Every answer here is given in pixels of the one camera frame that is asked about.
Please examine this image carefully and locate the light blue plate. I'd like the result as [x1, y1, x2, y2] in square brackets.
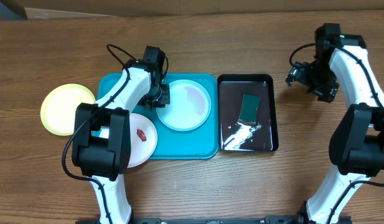
[156, 80, 211, 131]

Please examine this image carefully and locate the pink plate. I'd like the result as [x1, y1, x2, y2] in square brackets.
[93, 113, 158, 168]

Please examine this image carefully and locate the green sponge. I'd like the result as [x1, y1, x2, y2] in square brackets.
[238, 94, 261, 123]

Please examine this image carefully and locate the yellow green plate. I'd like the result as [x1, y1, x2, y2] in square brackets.
[40, 83, 95, 136]

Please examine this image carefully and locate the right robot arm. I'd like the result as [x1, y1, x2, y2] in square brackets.
[286, 33, 384, 223]

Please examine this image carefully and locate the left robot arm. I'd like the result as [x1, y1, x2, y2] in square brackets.
[63, 58, 169, 223]

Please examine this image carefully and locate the teal plastic tray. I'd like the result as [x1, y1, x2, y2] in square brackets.
[96, 72, 220, 161]

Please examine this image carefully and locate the black rectangular tray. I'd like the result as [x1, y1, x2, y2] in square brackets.
[217, 74, 279, 152]

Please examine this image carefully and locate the red stain on pink plate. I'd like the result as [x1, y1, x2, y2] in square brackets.
[136, 128, 147, 142]

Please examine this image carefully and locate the cardboard backdrop panel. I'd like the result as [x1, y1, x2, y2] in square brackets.
[16, 0, 384, 16]

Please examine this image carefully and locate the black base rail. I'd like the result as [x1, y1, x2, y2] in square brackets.
[75, 214, 353, 224]

